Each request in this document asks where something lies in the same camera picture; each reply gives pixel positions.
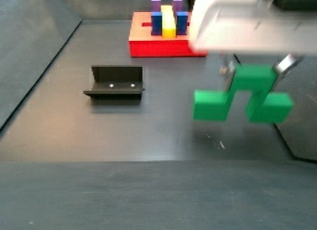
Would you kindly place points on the yellow block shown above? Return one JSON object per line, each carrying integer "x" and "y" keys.
{"x": 168, "y": 21}

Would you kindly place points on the blue block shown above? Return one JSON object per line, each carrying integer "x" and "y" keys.
{"x": 181, "y": 22}
{"x": 157, "y": 23}

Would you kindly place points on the right purple block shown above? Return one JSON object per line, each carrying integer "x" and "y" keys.
{"x": 177, "y": 5}

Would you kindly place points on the right blue block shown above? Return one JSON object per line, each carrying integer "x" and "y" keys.
{"x": 181, "y": 22}

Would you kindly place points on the red board base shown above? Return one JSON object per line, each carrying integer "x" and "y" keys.
{"x": 146, "y": 45}

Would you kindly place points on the black metal bracket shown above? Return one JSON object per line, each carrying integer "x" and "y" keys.
{"x": 115, "y": 80}

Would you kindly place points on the purple block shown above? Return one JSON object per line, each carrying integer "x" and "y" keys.
{"x": 177, "y": 5}
{"x": 155, "y": 5}

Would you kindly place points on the left blue block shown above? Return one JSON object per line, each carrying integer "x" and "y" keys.
{"x": 157, "y": 23}

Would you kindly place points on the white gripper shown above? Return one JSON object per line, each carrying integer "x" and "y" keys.
{"x": 252, "y": 27}

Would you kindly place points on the left purple block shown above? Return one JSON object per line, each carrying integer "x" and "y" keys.
{"x": 155, "y": 5}

